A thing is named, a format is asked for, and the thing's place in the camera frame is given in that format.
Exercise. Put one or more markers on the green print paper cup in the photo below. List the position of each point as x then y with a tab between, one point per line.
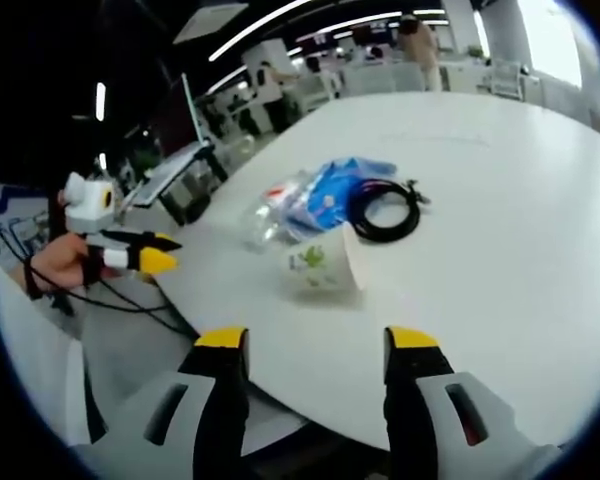
316	272

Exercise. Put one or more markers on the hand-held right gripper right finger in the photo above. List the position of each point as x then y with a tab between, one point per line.
430	395

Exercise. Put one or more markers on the clear plastic bag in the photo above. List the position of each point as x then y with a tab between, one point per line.
270	220

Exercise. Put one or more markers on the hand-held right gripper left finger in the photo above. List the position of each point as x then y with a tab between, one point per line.
200	395

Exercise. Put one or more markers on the person's left hand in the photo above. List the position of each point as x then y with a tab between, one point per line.
60	262

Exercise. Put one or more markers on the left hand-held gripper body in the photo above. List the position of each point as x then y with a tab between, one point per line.
89	205

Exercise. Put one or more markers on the green potted plant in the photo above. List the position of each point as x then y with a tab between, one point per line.
476	51

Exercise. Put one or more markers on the long ceiling light strip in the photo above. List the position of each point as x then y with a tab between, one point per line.
290	25

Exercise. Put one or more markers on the white round table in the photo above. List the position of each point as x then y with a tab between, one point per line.
480	250

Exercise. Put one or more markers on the tilted board on black stand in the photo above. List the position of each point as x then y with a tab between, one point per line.
180	170

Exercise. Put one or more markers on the blue plastic packet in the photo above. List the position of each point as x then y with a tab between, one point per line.
330	197

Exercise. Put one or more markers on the white mesh chair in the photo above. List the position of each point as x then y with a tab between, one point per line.
507	80

